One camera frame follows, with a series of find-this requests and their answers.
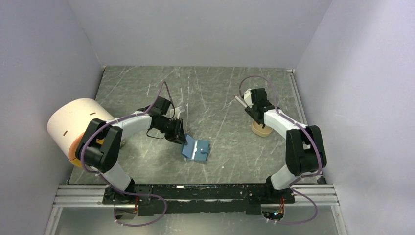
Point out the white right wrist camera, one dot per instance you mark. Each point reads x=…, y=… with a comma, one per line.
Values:
x=248, y=98

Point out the white pen with red cap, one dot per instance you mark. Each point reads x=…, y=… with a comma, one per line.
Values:
x=239, y=100

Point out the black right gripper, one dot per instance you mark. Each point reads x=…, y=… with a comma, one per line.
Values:
x=249, y=111

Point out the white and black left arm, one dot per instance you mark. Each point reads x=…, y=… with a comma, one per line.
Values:
x=101, y=142

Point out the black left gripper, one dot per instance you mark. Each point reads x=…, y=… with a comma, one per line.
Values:
x=177, y=135

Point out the aluminium rail frame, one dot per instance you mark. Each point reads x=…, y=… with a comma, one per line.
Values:
x=78, y=196

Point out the blue card holder wallet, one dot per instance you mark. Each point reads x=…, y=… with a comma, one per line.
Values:
x=195, y=150

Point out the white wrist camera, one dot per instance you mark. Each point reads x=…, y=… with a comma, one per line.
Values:
x=177, y=111
x=248, y=98

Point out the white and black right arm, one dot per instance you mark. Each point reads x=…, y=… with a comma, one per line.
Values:
x=304, y=150

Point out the white and orange cylinder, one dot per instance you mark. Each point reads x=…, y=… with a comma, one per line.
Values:
x=68, y=124

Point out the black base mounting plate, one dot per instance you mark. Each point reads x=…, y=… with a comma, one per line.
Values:
x=205, y=198

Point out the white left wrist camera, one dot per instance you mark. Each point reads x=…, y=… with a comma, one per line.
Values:
x=177, y=111

